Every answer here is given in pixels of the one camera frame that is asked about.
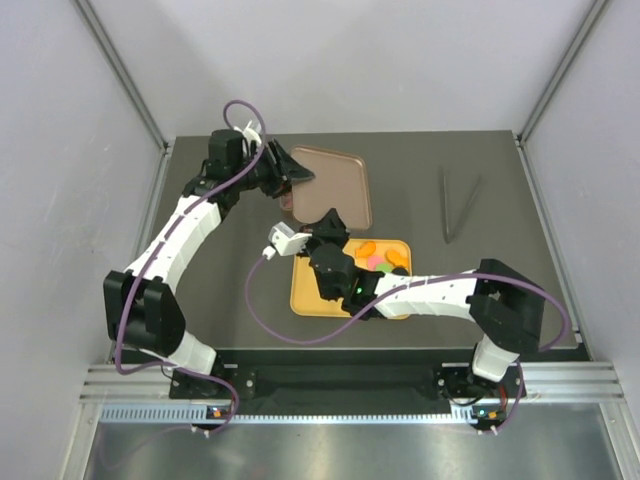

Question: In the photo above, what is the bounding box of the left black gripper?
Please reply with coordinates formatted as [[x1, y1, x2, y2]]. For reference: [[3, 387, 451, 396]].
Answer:
[[231, 138, 314, 198]]

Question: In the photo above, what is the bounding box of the brown cookie tin box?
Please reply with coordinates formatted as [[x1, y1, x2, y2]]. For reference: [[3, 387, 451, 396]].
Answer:
[[279, 192, 294, 220]]

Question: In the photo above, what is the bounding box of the brown tin lid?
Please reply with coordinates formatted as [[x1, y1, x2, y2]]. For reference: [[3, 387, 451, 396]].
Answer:
[[290, 146, 373, 230]]

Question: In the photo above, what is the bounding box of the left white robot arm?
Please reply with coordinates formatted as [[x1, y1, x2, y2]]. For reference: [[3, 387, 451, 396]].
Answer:
[[103, 125, 315, 397]]

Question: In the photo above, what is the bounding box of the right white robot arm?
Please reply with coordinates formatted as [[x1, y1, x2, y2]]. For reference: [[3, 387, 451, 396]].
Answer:
[[265, 209, 544, 396]]

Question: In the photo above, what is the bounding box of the orange fish cookie upper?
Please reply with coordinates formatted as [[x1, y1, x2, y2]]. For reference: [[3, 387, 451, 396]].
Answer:
[[355, 241, 377, 259]]

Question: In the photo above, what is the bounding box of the orange fish cookie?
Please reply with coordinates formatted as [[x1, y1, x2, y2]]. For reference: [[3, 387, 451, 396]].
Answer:
[[386, 249, 409, 268], [355, 241, 377, 259]]

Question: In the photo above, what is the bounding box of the pink cookie middle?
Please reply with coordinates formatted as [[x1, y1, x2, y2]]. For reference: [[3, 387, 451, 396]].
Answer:
[[367, 255, 384, 270]]

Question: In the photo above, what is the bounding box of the yellow tray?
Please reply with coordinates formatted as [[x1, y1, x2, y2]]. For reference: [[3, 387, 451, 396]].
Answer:
[[290, 238, 412, 318]]

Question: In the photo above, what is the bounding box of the green cookie lower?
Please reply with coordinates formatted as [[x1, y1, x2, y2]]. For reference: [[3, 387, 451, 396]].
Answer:
[[375, 262, 393, 273]]

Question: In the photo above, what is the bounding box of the orange fish cookie right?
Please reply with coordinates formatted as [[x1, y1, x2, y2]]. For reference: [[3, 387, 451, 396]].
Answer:
[[386, 249, 409, 268]]

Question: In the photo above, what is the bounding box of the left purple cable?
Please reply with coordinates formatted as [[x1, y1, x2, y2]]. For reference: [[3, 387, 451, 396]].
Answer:
[[97, 100, 266, 469]]

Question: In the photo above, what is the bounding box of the purple cable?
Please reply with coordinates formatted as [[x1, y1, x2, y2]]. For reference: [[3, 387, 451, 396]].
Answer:
[[247, 254, 573, 354], [97, 100, 266, 469]]

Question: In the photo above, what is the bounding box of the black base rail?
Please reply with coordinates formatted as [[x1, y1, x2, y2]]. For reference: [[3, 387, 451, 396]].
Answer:
[[169, 348, 526, 427]]

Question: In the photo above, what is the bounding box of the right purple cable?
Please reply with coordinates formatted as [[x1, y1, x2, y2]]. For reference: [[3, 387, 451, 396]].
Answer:
[[247, 254, 573, 354]]

